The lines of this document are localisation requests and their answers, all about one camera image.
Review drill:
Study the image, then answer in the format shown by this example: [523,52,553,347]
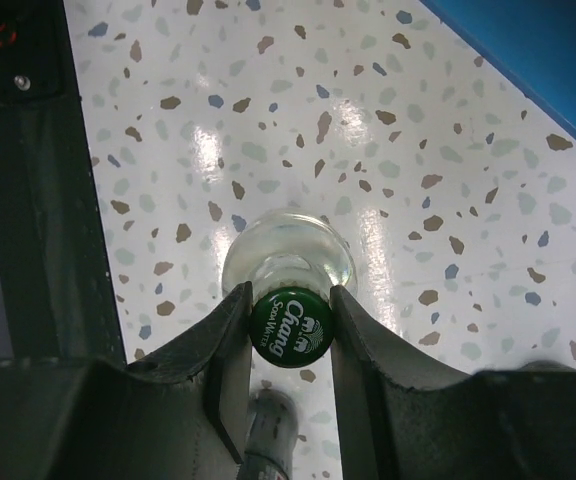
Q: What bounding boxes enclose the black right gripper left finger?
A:
[0,282,252,479]

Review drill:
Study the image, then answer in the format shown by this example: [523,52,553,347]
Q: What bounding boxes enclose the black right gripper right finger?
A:
[331,286,576,479]

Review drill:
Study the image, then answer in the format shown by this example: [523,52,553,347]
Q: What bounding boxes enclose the clear soda bottle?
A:
[221,208,358,369]

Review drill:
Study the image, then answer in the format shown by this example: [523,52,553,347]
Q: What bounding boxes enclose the blue shelf with coloured boards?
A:
[424,0,576,140]

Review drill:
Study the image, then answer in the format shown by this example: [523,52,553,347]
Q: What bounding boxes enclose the cola bottle front centre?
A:
[237,389,298,480]

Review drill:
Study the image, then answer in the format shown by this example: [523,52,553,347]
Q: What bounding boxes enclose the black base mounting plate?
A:
[0,1,125,365]

